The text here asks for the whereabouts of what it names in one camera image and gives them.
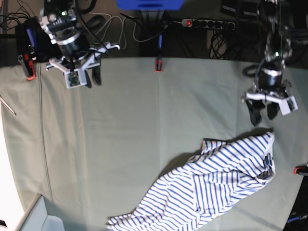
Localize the blue striped white t-shirt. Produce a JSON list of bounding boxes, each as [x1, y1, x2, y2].
[[107, 132, 275, 231]]

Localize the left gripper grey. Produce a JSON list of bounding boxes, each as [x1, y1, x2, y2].
[[241, 80, 292, 126]]

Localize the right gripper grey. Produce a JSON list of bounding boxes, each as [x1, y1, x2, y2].
[[46, 42, 120, 88]]

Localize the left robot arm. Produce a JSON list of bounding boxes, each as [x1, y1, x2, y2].
[[117, 0, 295, 125]]

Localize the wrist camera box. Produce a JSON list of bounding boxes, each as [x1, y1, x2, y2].
[[64, 68, 87, 89], [279, 96, 298, 116]]

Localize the grey-green table cloth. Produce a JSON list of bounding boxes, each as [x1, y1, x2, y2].
[[0, 56, 308, 231]]

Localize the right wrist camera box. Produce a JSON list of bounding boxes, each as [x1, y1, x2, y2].
[[64, 68, 87, 89]]

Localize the blue plastic block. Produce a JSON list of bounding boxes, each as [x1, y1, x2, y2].
[[116, 0, 184, 10]]

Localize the red clamp right edge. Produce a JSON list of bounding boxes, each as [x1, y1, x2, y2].
[[293, 165, 308, 177]]

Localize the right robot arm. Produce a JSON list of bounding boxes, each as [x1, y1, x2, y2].
[[39, 0, 120, 89]]

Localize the white box corner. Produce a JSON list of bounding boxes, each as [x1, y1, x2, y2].
[[15, 193, 65, 231]]

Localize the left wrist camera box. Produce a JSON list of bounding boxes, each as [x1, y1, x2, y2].
[[279, 96, 298, 116]]

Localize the red clamp left corner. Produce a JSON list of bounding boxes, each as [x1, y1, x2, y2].
[[18, 53, 36, 81]]

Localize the white power strip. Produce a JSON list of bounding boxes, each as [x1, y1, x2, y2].
[[181, 19, 236, 31]]

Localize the black flat boxes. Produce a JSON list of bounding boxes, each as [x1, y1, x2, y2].
[[220, 0, 260, 19]]

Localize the white looped cable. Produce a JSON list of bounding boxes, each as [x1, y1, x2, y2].
[[92, 14, 145, 50]]

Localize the red clamp top centre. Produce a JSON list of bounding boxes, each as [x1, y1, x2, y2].
[[155, 57, 163, 73]]

